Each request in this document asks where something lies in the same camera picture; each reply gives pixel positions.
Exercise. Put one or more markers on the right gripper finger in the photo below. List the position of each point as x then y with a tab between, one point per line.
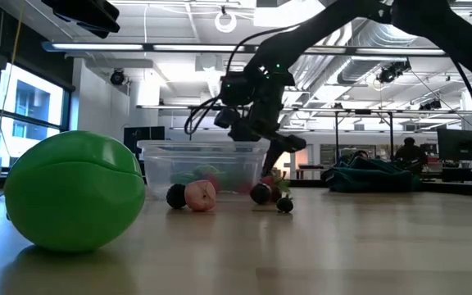
273	160

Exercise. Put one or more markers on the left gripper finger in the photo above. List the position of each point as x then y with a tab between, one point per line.
96	14
92	28

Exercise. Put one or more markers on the dark toy blueberry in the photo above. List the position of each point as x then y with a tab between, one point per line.
260	194
175	196

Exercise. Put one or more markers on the dark red toy berry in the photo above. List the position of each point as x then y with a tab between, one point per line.
277	196

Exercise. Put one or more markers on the tiny dark toy berry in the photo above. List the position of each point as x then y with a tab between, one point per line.
285	205

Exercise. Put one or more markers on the pale-striped green toy fruit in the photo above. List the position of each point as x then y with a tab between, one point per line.
205	169

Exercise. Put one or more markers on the pink toy peach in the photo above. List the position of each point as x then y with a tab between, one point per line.
200	196

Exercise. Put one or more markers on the clear plastic tupperware container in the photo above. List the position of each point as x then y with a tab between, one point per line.
170	157

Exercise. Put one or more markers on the smooth green toy fruit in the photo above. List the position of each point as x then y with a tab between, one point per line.
75	196

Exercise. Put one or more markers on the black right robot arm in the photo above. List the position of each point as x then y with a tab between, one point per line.
301	37

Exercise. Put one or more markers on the long ceiling light bar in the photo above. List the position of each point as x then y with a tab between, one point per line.
96	46

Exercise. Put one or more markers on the black round ceiling fixture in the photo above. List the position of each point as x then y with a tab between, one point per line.
117	77

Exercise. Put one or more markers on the person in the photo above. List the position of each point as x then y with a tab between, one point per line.
410	152
359	155

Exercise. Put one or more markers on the large dark-framed window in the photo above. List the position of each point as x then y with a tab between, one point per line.
31	98

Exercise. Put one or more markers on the dark green cloth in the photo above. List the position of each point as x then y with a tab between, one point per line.
375	176

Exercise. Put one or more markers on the black monitor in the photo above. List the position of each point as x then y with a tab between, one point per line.
459	145
143	137

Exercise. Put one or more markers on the black aluminium table frame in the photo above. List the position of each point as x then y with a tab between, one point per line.
305	183

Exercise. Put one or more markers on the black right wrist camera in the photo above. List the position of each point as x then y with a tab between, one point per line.
227	117

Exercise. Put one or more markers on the silver ceiling duct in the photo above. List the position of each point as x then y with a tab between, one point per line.
342	69

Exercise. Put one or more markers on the black ceiling camera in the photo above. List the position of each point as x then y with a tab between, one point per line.
391	73

